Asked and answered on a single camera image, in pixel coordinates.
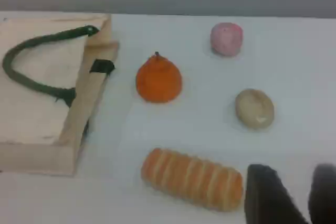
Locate pink toy peach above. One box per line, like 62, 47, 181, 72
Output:
209, 22, 244, 57

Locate orange toy fruit with stem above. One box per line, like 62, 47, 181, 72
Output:
135, 51, 183, 103

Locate striped orange bread roll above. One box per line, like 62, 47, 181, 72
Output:
140, 147, 244, 212

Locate beige toy potato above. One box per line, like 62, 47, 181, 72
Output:
234, 88, 276, 130

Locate white cloth bag green handles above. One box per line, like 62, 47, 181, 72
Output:
0, 14, 120, 177

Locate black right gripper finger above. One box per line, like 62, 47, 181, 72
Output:
307, 163, 336, 224
243, 164, 309, 224

